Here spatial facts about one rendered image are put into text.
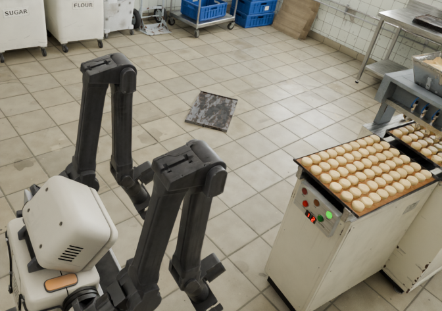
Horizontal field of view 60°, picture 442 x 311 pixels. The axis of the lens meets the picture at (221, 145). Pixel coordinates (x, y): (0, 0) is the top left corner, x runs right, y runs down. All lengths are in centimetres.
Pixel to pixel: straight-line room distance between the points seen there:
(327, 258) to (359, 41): 442
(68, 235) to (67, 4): 374
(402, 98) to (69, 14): 342
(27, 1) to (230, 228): 295
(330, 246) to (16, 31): 360
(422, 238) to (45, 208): 198
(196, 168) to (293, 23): 561
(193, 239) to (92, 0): 391
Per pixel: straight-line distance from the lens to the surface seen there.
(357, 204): 171
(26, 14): 441
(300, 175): 182
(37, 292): 104
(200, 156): 76
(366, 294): 268
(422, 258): 252
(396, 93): 240
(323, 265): 197
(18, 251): 112
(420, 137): 242
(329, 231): 181
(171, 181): 72
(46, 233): 101
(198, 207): 84
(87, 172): 121
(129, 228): 260
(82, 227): 95
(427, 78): 227
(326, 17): 624
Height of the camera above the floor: 196
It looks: 36 degrees down
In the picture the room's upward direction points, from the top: 11 degrees clockwise
